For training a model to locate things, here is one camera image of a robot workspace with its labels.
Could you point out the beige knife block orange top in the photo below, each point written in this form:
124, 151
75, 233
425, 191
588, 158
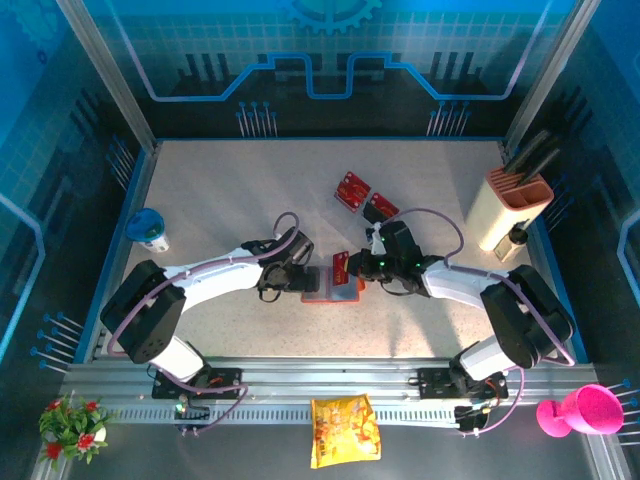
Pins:
495, 215

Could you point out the artificial plant red flowers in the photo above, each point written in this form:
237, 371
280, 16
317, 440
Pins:
75, 430

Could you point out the aluminium mounting rail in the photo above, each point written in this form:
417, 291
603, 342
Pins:
325, 370

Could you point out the red snack packets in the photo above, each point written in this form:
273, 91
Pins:
357, 184
347, 200

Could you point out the white cup blue lid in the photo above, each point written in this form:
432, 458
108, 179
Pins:
146, 227

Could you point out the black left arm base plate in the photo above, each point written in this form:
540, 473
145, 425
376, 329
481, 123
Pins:
225, 377

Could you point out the pink plastic goblet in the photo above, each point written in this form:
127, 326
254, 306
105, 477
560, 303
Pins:
595, 412

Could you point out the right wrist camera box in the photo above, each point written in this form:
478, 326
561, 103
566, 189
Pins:
376, 237

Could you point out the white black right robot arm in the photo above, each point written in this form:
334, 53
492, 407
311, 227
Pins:
460, 285

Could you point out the red credit card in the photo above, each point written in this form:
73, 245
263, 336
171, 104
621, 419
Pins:
341, 267
386, 204

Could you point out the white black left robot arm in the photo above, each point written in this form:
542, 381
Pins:
220, 277

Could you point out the small black-capped bottle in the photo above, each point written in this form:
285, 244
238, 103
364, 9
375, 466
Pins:
517, 234

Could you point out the orange card holder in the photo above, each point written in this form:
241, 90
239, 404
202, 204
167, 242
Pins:
345, 294

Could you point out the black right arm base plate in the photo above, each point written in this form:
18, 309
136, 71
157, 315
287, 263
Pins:
435, 380

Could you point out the aluminium frame post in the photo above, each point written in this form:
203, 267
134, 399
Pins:
110, 80
550, 65

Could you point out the black credit card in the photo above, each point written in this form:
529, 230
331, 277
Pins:
372, 212

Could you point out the yellow snack bag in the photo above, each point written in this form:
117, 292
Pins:
345, 430

